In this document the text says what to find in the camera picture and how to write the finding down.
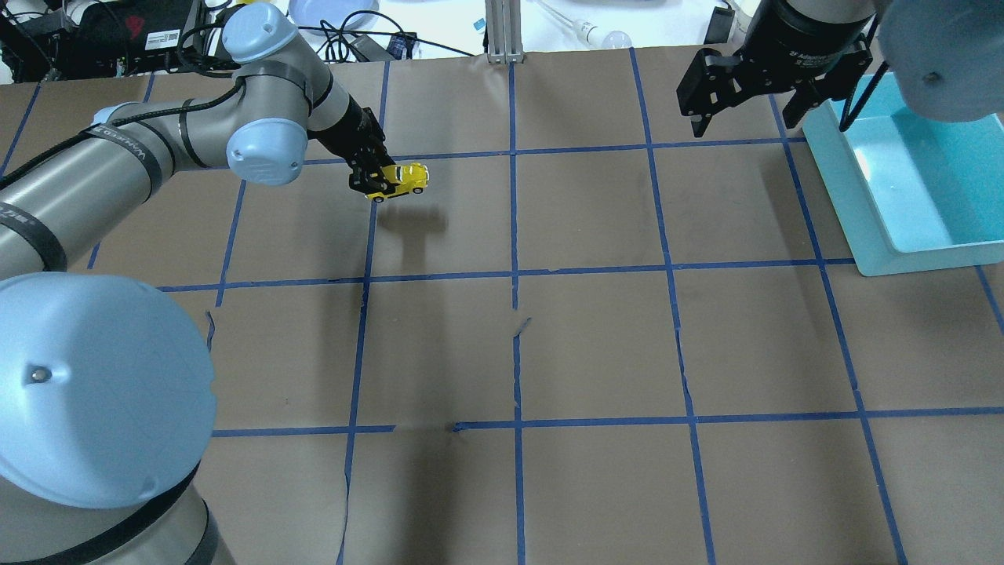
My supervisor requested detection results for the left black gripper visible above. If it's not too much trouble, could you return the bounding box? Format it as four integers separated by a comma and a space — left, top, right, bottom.
322, 97, 390, 189

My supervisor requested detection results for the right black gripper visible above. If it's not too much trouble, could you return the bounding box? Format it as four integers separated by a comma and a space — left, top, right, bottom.
677, 1, 874, 138

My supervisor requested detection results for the yellow toy beetle car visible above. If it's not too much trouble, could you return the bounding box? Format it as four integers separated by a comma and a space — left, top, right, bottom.
363, 163, 430, 203

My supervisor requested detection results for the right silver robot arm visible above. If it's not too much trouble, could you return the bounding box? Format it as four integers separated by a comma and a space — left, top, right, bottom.
675, 1, 1003, 138

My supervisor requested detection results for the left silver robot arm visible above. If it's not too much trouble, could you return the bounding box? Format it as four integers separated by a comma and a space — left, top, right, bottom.
2, 2, 402, 564

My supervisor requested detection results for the blue plate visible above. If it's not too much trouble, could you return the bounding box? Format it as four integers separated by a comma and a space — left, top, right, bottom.
288, 1, 380, 36

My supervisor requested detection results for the light blue plastic tray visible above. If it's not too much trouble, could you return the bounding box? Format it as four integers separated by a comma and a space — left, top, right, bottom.
802, 75, 1003, 278

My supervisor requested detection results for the white light bulb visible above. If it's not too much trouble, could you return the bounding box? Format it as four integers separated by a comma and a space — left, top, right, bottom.
573, 19, 632, 49

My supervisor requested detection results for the black electronics box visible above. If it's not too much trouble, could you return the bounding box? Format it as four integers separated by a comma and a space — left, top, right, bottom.
0, 0, 206, 79

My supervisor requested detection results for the black cable bundle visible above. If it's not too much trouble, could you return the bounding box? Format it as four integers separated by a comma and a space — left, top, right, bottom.
298, 8, 471, 64

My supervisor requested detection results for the aluminium profile post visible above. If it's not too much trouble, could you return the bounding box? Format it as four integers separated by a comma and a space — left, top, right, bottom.
484, 0, 525, 65

